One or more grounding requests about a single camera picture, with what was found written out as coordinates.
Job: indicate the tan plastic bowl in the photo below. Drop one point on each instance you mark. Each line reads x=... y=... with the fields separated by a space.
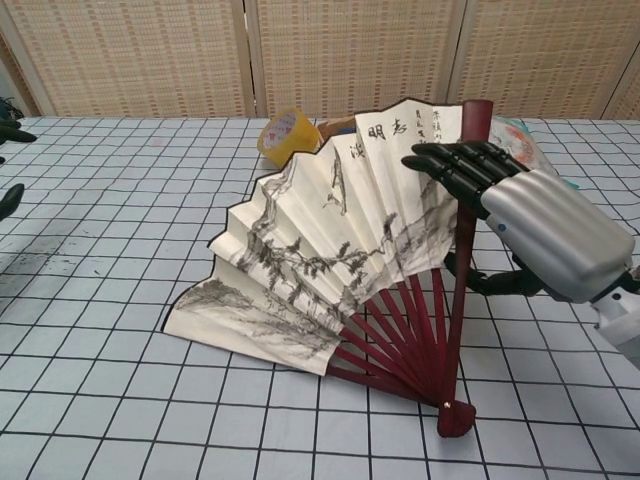
x=330 y=129

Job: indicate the painted paper folding fan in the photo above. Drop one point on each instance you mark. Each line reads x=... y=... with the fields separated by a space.
x=300 y=240

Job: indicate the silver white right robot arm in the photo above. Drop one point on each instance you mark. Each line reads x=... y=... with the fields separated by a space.
x=622 y=320

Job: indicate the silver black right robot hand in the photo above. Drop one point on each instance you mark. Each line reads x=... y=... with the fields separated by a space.
x=550 y=230

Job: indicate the wooden woven folding screen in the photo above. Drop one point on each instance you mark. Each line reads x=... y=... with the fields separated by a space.
x=150 y=50

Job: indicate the yellow packing tape roll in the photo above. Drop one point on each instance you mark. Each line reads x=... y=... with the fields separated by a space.
x=290 y=135

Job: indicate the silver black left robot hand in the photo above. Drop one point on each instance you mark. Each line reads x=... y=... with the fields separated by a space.
x=15 y=132

